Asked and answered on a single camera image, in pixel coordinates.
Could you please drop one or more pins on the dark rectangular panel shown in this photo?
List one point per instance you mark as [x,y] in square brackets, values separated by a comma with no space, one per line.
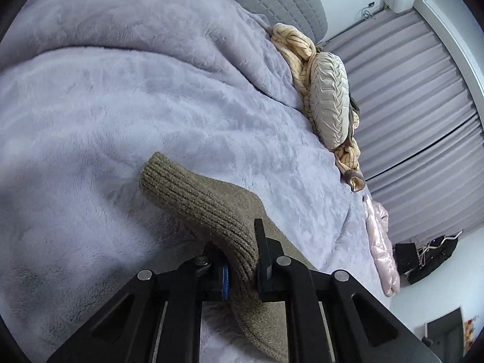
[444,336]

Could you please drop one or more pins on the lavender plush blanket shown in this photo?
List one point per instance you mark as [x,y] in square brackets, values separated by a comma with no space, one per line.
[113,121]

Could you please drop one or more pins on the shiny pink puffer jacket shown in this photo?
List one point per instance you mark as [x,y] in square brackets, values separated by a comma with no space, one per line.
[380,249]

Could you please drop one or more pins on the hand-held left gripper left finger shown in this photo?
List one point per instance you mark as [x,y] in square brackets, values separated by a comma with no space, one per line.
[225,283]

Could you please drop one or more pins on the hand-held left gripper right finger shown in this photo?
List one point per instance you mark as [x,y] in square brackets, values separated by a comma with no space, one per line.
[264,285]

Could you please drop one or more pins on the white window frame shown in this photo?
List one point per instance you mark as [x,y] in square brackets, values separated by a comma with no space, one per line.
[446,11]

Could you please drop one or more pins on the colourful wall sticker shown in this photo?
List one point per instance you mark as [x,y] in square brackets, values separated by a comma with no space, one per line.
[469,332]

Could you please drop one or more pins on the black box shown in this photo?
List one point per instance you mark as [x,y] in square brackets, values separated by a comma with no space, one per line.
[405,257]

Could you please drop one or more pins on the brown knit sweater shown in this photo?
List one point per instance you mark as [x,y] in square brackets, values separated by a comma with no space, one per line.
[211,204]

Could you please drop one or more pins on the round pleated beige cushion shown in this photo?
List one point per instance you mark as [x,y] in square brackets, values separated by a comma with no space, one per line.
[329,94]

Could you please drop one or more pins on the lavender pleated curtain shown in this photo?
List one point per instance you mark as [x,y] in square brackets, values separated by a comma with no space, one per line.
[408,102]

